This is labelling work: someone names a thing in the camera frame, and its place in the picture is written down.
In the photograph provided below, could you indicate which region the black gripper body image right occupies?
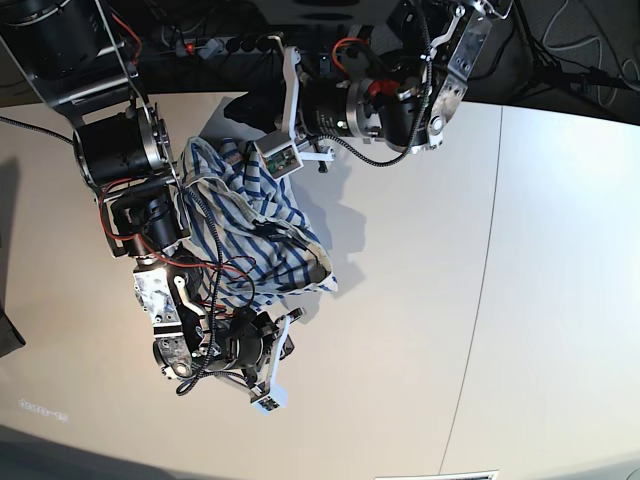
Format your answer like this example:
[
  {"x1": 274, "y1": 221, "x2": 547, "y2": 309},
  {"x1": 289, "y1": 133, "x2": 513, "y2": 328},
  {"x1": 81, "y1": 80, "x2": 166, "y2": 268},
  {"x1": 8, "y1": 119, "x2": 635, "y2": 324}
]
[{"x1": 298, "y1": 78, "x2": 400, "y2": 145}]

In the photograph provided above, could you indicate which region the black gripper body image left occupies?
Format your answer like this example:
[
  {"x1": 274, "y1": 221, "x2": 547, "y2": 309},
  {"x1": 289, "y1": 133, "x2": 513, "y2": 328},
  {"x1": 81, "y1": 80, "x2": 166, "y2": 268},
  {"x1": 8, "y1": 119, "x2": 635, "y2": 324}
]
[{"x1": 214, "y1": 312, "x2": 280, "y2": 380}]

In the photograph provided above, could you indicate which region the blue white striped T-shirt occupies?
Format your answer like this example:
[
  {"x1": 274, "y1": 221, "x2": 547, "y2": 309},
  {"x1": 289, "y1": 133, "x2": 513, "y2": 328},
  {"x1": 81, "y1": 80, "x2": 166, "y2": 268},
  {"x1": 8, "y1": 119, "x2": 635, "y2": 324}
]
[{"x1": 177, "y1": 136, "x2": 338, "y2": 310}]

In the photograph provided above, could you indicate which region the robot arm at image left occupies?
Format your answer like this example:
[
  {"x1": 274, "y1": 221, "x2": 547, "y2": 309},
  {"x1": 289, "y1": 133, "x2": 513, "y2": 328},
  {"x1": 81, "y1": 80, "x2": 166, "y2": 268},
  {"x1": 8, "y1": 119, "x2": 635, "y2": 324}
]
[{"x1": 1, "y1": 1, "x2": 298, "y2": 389}]

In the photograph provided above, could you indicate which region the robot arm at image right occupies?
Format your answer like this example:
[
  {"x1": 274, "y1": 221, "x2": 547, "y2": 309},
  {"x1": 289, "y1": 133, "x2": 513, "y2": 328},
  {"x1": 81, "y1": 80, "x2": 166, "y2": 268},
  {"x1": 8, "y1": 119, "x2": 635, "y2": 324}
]
[{"x1": 224, "y1": 1, "x2": 512, "y2": 162}]

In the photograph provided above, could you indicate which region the black power strip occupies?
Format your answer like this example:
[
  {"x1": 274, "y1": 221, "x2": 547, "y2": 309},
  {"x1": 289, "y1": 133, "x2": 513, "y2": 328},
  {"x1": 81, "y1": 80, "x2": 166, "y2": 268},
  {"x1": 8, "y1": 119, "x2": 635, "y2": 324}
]
[{"x1": 173, "y1": 35, "x2": 278, "y2": 59}]

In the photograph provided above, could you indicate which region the black tripod stand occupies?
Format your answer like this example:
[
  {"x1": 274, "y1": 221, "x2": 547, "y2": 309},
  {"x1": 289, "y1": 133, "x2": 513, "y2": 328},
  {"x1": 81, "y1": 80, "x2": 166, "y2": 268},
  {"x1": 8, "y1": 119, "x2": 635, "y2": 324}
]
[{"x1": 507, "y1": 1, "x2": 639, "y2": 114}]

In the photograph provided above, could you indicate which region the dark object at left edge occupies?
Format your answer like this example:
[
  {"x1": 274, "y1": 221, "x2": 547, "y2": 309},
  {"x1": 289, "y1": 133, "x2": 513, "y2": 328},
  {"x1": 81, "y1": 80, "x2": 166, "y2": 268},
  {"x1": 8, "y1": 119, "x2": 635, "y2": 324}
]
[{"x1": 0, "y1": 310, "x2": 26, "y2": 357}]

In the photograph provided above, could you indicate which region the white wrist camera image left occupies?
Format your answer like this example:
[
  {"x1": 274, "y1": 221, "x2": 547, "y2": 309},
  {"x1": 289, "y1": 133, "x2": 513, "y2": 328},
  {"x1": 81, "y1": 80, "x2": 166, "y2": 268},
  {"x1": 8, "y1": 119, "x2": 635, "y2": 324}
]
[{"x1": 250, "y1": 308, "x2": 306, "y2": 414}]

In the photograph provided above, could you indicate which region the black table clamp mount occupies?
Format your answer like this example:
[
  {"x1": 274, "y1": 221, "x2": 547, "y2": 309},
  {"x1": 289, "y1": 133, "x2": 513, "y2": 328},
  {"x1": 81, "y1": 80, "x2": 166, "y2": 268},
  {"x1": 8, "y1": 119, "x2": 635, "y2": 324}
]
[{"x1": 318, "y1": 52, "x2": 335, "y2": 79}]

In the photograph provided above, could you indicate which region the grey cable on floor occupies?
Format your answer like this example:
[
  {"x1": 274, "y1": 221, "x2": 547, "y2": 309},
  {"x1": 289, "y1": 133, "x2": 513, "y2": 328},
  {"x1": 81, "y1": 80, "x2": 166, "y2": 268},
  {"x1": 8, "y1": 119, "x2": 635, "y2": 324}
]
[{"x1": 542, "y1": 0, "x2": 640, "y2": 114}]

